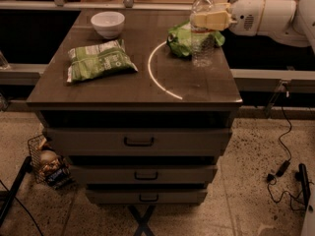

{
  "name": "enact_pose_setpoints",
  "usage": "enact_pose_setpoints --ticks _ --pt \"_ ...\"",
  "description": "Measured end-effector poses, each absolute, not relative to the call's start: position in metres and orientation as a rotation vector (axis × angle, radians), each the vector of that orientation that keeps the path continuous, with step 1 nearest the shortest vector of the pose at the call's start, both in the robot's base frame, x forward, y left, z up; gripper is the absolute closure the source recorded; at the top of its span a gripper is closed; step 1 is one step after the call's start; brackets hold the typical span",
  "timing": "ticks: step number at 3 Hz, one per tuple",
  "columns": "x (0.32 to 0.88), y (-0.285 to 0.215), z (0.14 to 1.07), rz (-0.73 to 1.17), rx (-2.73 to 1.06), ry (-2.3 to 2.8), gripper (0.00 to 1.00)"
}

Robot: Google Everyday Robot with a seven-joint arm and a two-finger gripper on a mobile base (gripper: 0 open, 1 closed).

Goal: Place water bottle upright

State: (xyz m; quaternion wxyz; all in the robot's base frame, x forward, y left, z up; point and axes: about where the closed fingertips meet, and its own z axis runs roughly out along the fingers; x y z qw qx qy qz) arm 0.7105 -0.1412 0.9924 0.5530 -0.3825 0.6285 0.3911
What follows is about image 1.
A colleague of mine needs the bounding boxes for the top grey drawer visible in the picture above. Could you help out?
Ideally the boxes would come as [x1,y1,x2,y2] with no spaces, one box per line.
[44,128,231,156]

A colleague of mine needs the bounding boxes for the middle grey drawer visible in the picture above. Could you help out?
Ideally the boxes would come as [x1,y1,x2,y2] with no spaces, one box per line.
[70,165,218,185]

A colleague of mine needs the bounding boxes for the crumpled green chip bag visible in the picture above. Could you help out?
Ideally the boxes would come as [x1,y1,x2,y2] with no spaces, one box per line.
[166,21,225,58]

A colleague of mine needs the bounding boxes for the clear plastic water bottle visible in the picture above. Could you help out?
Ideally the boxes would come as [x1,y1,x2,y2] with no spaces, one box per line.
[190,0,215,68]

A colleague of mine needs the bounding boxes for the black stand leg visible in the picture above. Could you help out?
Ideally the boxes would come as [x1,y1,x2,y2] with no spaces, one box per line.
[295,163,311,207]
[0,156,32,226]

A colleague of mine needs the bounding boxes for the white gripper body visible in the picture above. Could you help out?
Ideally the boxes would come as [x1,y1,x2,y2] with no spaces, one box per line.
[229,0,265,36]

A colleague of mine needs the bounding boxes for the black stand leg left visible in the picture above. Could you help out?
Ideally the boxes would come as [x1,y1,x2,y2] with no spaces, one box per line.
[0,156,32,226]

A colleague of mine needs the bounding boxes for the grey drawer cabinet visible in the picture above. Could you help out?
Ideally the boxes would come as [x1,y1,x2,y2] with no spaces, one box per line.
[28,10,242,191]

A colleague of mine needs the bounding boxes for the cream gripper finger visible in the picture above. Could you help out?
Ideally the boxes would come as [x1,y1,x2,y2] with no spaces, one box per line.
[214,3,231,11]
[190,11,234,30]

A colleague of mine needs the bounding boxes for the black power cable with adapter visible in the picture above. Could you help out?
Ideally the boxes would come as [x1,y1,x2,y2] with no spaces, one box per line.
[265,91,313,212]

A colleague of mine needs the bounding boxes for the bottom grey drawer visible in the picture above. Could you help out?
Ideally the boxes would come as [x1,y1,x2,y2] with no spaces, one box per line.
[86,189,208,205]

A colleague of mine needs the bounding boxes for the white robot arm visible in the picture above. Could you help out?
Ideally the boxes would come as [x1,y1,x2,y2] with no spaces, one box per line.
[190,0,315,51]

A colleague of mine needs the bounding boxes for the white ceramic bowl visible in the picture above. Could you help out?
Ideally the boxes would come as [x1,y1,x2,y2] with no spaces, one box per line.
[91,11,125,39]

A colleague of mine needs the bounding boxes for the flat green chip bag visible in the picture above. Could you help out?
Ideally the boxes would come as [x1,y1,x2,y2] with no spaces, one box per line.
[67,39,138,84]

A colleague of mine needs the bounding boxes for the black stand leg right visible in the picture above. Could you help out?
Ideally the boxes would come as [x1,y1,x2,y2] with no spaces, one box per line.
[295,163,311,207]

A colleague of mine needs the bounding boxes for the wire mesh basket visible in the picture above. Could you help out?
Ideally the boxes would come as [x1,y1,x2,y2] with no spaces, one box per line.
[28,135,73,190]

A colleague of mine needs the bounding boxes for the grey drawer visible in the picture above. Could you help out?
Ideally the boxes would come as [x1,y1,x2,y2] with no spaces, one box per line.
[86,189,208,205]
[70,165,218,185]
[44,128,231,156]

